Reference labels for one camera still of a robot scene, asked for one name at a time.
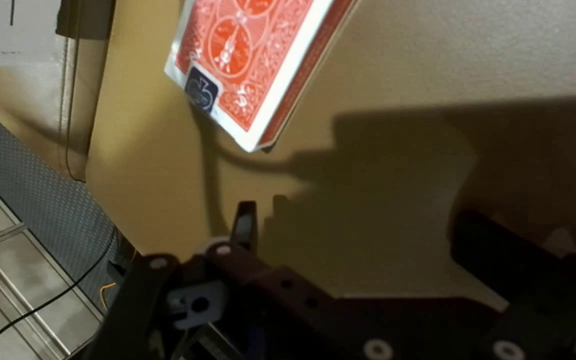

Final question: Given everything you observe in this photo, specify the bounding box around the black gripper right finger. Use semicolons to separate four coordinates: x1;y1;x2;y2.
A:
451;207;576;360

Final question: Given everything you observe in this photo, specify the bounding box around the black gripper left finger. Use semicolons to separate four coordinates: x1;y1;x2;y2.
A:
86;198;396;360

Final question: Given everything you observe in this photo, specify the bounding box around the red playing card box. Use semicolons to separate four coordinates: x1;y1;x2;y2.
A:
163;0;365;156

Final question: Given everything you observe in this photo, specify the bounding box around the tan leather sofa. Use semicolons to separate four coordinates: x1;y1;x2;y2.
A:
0;0;576;316

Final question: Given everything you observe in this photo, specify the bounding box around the grey dotted mat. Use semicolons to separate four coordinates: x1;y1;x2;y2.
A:
0;93;132;316

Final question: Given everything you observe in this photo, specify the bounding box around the thin yellow wire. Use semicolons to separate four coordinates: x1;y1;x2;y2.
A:
99;277;121;312

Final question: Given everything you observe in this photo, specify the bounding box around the thin black floor cable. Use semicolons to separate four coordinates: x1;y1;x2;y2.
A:
0;225;121;360

